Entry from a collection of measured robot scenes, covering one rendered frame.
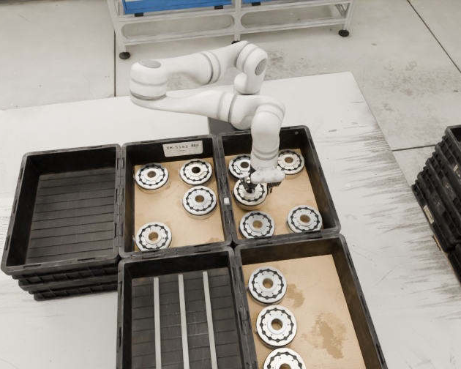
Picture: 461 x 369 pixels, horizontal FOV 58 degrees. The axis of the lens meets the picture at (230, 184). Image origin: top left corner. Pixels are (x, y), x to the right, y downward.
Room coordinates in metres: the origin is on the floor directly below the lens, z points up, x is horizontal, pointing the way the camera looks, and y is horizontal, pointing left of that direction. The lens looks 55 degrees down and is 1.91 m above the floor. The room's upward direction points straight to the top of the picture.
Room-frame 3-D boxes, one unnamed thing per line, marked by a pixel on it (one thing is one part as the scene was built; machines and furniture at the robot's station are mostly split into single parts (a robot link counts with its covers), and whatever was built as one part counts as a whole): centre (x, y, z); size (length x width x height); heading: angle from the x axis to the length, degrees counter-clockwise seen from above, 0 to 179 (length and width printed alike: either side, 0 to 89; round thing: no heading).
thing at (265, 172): (0.70, -0.09, 1.05); 0.11 x 0.09 x 0.06; 7
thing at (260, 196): (0.71, -0.06, 0.88); 0.10 x 0.10 x 0.01
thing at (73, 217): (0.64, 0.47, 0.87); 0.40 x 0.30 x 0.11; 8
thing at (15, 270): (0.64, 0.47, 0.92); 0.40 x 0.30 x 0.02; 8
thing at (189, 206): (0.69, 0.09, 0.86); 0.10 x 0.10 x 0.01
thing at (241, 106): (0.73, -0.06, 1.19); 0.14 x 0.09 x 0.07; 73
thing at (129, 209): (0.68, 0.17, 0.87); 0.40 x 0.30 x 0.11; 8
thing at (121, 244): (0.68, 0.17, 0.92); 0.40 x 0.30 x 0.02; 8
